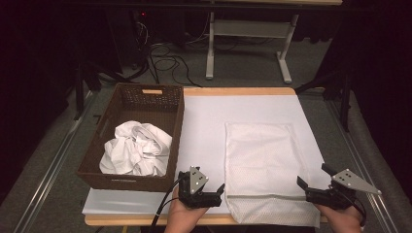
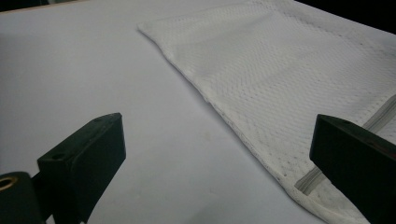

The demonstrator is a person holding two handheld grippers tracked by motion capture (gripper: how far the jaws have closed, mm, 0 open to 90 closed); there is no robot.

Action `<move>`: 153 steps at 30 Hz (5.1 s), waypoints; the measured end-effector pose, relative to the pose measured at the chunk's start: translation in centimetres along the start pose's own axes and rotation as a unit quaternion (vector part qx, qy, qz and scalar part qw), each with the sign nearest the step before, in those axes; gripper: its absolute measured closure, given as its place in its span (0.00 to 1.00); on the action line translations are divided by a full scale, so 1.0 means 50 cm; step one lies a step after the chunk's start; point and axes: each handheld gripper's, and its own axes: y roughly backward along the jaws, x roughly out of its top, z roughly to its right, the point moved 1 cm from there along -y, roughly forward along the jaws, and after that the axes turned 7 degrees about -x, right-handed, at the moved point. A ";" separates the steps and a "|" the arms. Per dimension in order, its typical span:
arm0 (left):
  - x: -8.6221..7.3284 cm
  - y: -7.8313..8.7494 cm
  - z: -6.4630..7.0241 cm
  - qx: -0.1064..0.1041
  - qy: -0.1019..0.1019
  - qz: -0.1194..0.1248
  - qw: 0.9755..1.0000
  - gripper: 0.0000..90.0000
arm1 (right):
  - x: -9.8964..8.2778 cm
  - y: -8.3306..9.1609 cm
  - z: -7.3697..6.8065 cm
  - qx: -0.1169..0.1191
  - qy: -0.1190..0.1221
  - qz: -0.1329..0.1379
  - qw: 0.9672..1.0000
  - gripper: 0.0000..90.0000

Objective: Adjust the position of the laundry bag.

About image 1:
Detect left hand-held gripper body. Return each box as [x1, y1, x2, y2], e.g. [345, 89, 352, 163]
[177, 166, 224, 209]

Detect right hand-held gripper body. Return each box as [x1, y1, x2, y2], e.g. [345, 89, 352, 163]
[305, 168, 383, 211]

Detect white mesh laundry bag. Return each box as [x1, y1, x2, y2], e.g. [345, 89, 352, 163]
[223, 121, 322, 228]

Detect white garment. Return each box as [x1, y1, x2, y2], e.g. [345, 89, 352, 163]
[98, 120, 173, 178]

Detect brown woven basket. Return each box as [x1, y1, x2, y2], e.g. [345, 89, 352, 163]
[76, 83, 186, 193]

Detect person's left hand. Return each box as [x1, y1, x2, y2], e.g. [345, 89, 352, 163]
[164, 187, 208, 233]

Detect person's right hand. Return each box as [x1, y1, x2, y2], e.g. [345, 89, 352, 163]
[315, 204, 363, 233]

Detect white board mat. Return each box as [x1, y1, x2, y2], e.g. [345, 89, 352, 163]
[82, 94, 331, 216]

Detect black metal stand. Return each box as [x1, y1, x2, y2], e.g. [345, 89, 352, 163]
[294, 69, 354, 133]
[73, 61, 130, 121]

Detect black computer tower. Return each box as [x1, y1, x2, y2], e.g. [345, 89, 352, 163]
[105, 9, 154, 74]

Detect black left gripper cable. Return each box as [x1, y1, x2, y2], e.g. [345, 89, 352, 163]
[149, 174, 184, 233]

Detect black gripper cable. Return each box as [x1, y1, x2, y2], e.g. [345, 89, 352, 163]
[348, 193, 367, 227]
[149, 174, 184, 233]

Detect aluminium floor rail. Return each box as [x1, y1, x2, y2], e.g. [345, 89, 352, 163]
[13, 93, 95, 233]
[326, 100, 402, 233]

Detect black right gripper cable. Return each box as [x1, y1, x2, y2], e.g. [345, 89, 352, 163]
[348, 193, 367, 227]

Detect black floor cables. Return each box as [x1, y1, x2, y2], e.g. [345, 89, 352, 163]
[147, 43, 202, 87]

